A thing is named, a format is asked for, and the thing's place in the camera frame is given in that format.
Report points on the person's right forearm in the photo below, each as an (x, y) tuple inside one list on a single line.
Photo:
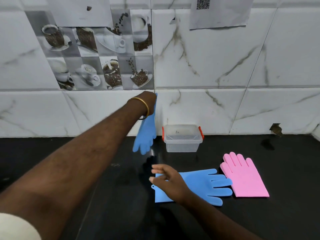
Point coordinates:
[(217, 222)]

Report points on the transparent plastic box red latches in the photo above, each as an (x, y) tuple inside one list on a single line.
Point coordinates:
[(182, 147)]

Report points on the person's left hand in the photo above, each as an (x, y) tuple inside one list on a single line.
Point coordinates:
[(150, 99)]

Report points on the person's right hand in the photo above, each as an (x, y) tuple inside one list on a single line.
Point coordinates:
[(172, 186)]

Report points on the pink rubber glove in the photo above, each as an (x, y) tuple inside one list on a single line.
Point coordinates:
[(246, 179), (228, 178)]

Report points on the grey paper sheet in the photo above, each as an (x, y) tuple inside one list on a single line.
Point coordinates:
[(225, 14)]

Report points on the blue rubber glove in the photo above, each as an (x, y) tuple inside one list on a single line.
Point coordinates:
[(146, 132), (200, 184)]

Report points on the person's left forearm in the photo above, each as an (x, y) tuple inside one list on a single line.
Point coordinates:
[(75, 167)]

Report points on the gold bangle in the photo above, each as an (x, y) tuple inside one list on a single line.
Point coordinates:
[(143, 101)]

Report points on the person's white sleeve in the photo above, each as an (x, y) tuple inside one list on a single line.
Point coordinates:
[(15, 228)]

